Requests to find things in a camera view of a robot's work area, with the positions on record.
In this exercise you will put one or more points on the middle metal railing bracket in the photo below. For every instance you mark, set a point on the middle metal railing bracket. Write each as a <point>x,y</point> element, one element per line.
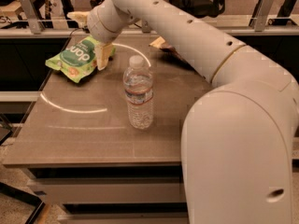
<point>145,27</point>

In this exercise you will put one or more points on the grey upper drawer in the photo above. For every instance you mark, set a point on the grey upper drawer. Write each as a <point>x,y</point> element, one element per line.
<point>108,190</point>

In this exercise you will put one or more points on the right metal railing bracket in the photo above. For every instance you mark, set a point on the right metal railing bracket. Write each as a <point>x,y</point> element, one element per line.
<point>260,19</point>

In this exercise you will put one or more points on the brown chip bag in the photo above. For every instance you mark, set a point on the brown chip bag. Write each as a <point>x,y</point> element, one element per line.
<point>161,44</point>

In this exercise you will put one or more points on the metal railing bracket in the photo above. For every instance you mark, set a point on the metal railing bracket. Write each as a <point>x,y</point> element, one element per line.
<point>260,19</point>
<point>36,27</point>
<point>145,27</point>

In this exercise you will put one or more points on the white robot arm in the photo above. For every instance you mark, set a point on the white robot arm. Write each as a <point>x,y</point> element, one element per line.
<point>236,142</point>

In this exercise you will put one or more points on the green rice chip bag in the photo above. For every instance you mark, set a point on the green rice chip bag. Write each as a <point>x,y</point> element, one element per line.
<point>77,61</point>

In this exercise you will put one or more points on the left metal railing bracket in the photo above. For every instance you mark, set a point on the left metal railing bracket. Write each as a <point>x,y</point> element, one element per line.
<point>36,27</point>

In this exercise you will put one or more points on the grey lower drawer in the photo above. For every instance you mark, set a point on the grey lower drawer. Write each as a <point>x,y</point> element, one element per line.
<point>123,219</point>

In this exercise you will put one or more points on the clear plastic water bottle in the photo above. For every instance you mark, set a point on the clear plastic water bottle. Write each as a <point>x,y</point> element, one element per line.
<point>138,87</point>

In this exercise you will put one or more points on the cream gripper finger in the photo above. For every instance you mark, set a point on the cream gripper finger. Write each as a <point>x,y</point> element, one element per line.
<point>80,17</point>
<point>102,52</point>

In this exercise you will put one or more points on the grey drawer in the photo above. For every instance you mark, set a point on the grey drawer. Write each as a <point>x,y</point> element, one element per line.
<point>108,190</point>
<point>123,219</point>

